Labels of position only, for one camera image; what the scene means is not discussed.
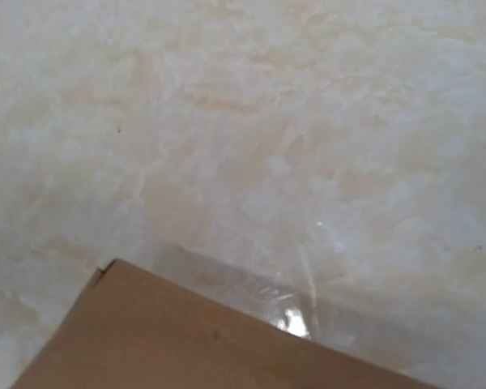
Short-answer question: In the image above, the brown cardboard box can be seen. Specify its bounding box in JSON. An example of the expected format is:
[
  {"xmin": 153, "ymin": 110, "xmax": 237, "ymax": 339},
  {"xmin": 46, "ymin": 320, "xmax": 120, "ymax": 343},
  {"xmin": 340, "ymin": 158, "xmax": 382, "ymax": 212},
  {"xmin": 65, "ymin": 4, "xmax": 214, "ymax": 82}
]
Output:
[{"xmin": 15, "ymin": 259, "xmax": 423, "ymax": 388}]

